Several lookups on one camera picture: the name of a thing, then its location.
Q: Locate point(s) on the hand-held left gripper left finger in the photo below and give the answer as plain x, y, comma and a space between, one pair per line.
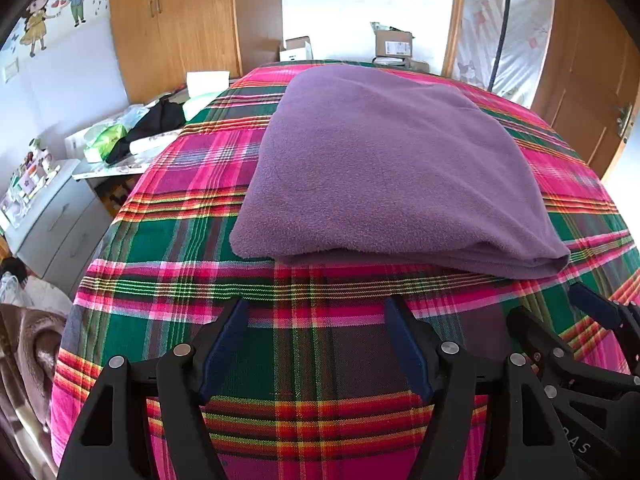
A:
225, 350

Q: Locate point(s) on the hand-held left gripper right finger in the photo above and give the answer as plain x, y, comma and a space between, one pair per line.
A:
407, 355

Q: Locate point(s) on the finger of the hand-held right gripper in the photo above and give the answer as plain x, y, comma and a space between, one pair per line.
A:
530, 325
590, 302

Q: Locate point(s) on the purple fleece pants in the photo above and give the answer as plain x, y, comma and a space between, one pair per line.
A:
390, 170

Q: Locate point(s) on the pink green plaid bed sheet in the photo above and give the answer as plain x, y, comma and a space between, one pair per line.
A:
175, 240

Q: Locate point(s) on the metal door lock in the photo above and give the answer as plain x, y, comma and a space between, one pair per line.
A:
622, 121

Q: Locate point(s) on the brown fleece blanket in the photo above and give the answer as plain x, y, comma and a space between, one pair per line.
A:
30, 360

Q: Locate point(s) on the white drawer cabinet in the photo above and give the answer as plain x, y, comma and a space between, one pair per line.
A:
60, 220

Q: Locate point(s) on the white flat box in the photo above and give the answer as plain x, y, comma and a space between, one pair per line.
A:
155, 142

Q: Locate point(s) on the black garment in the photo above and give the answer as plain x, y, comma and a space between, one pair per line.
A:
155, 120

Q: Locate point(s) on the green wipes packet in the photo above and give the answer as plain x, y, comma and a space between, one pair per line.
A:
102, 142
200, 105

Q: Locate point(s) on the wooden door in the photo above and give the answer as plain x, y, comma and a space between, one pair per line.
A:
585, 60

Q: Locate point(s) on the printed plastic door curtain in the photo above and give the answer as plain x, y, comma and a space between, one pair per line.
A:
520, 35

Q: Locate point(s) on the brown packet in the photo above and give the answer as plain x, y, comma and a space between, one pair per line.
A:
417, 65

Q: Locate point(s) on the small white box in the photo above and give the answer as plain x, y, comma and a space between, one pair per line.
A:
297, 51

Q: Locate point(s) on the cardboard box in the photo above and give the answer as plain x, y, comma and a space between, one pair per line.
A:
395, 42

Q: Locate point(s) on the wooden wardrobe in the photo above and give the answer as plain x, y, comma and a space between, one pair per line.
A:
190, 25

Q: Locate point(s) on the wall switch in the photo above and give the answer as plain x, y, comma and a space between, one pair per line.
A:
9, 70

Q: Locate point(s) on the cartoon children wall sticker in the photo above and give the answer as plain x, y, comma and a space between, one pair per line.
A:
50, 5

